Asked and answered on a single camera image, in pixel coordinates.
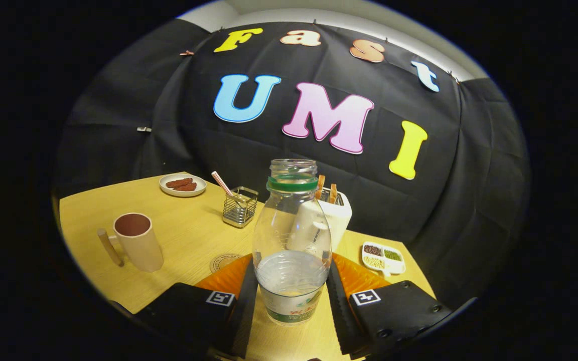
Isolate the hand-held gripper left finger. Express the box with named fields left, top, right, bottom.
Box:
left=136, top=253, right=259, bottom=359

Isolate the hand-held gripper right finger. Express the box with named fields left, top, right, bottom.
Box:
left=326, top=252, right=453, bottom=359

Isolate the round wooden coaster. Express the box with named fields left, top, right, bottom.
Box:
left=210, top=253, right=242, bottom=274

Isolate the beige cup with wooden handle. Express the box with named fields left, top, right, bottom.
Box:
left=97, top=213, right=165, bottom=273

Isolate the clear plastic juice bottle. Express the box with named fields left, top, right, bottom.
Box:
left=252, top=158, right=333, bottom=325

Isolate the white divided snack dish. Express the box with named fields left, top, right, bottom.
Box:
left=361, top=242, right=406, bottom=277

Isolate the wooden table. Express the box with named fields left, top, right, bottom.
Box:
left=58, top=173, right=436, bottom=361

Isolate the white toaster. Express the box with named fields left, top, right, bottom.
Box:
left=289, top=190, right=353, bottom=254

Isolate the black backdrop cloth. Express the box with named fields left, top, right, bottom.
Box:
left=53, top=20, right=530, bottom=306

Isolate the small white plate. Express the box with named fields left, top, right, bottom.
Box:
left=159, top=173, right=207, bottom=198

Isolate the pink striped straw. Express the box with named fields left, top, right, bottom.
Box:
left=211, top=171, right=234, bottom=198

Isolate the metal wire basket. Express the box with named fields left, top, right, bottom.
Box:
left=222, top=187, right=259, bottom=229

